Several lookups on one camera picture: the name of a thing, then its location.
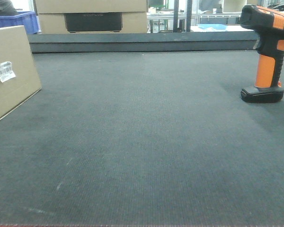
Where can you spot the dark grey foam mat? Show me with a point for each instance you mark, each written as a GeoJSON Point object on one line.
{"type": "Point", "coordinates": [158, 42]}

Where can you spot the brown cardboard package box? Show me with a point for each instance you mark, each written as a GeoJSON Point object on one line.
{"type": "Point", "coordinates": [19, 79]}

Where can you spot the blue plastic crate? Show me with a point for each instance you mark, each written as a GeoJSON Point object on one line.
{"type": "Point", "coordinates": [28, 19]}

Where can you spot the dark bag in crate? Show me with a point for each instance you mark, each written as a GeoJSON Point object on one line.
{"type": "Point", "coordinates": [7, 8]}

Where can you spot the white barcode label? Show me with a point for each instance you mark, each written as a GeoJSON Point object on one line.
{"type": "Point", "coordinates": [6, 71]}

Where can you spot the black vertical post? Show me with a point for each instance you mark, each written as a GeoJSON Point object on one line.
{"type": "Point", "coordinates": [175, 16]}

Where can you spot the orange black barcode scanner gun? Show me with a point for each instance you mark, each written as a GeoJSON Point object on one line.
{"type": "Point", "coordinates": [268, 24]}

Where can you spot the large printed cardboard box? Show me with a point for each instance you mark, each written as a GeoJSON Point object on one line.
{"type": "Point", "coordinates": [88, 23]}

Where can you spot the light blue tray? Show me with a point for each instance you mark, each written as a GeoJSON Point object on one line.
{"type": "Point", "coordinates": [213, 27]}

